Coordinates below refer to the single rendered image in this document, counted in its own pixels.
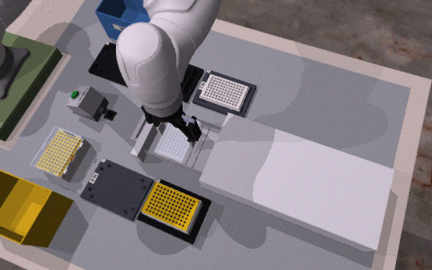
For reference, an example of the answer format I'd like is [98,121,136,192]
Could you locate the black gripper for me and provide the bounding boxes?
[141,103,202,148]

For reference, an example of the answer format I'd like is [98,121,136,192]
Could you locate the grey bench mat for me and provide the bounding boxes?
[0,0,410,270]

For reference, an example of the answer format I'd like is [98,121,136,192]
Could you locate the black multiwell plate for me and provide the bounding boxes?
[180,67,196,94]

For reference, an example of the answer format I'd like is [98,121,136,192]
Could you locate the yellow waste bin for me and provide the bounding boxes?
[0,170,74,248]

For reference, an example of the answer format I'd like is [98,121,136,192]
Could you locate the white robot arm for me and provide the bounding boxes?
[0,0,222,118]

